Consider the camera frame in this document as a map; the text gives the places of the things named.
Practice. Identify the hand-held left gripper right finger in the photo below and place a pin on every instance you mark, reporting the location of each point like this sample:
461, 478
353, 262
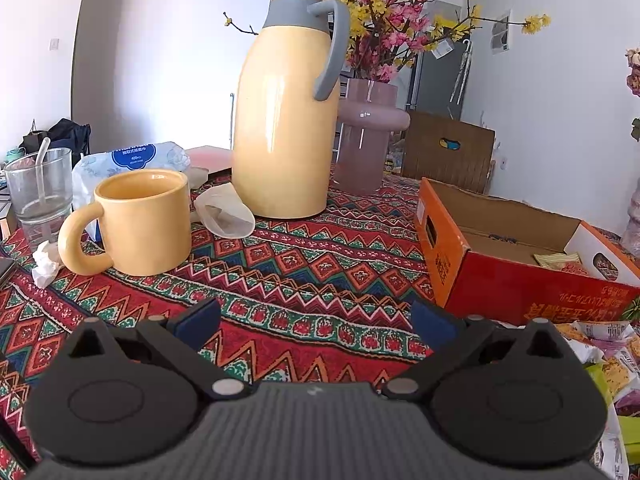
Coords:
432, 322

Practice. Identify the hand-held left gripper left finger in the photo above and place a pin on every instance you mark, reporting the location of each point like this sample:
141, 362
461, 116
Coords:
200, 317

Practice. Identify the orange cardboard box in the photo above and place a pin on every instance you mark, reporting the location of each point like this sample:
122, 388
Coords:
480, 285

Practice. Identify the pile of snack packets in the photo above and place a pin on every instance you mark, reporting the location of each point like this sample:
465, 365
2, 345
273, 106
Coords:
620, 360

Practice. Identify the yellow ceramic mug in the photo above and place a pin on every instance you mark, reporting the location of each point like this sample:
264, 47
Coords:
145, 230

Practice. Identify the red patterned tablecloth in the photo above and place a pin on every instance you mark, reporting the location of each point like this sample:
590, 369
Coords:
300, 270

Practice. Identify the pink flat board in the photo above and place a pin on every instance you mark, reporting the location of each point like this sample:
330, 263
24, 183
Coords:
212, 157

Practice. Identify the brown cardboard box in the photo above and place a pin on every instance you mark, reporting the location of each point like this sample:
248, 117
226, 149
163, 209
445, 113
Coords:
430, 160

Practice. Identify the crumpled white tissue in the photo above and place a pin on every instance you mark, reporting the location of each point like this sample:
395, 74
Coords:
45, 265

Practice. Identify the wet wipes pack blue label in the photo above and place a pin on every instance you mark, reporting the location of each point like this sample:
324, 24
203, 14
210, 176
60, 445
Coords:
135, 157

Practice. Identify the smooth pink vase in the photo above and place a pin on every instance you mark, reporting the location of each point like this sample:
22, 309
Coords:
360, 160

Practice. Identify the clear drinking glass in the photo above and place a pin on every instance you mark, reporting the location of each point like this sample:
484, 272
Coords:
27, 195

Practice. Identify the clear glass straw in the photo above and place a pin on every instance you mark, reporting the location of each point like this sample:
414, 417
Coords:
42, 170

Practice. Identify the textured pink vase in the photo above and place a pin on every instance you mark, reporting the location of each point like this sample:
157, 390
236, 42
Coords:
632, 230

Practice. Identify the black bag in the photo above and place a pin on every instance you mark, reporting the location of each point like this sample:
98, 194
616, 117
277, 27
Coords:
70, 135

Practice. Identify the grey refrigerator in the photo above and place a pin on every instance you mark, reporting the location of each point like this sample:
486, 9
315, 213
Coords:
435, 85

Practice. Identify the white folded umbrella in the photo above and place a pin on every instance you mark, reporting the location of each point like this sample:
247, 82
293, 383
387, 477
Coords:
462, 70

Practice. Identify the pink and yellow blossom branches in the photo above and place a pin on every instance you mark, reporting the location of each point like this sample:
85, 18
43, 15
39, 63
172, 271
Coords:
390, 25

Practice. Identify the dried pink roses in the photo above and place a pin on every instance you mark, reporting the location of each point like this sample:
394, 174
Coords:
634, 75

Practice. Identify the white wall panel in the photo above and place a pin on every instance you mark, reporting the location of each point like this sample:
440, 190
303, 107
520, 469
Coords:
500, 32

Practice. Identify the white light switch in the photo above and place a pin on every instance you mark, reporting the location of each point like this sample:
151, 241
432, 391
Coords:
54, 44

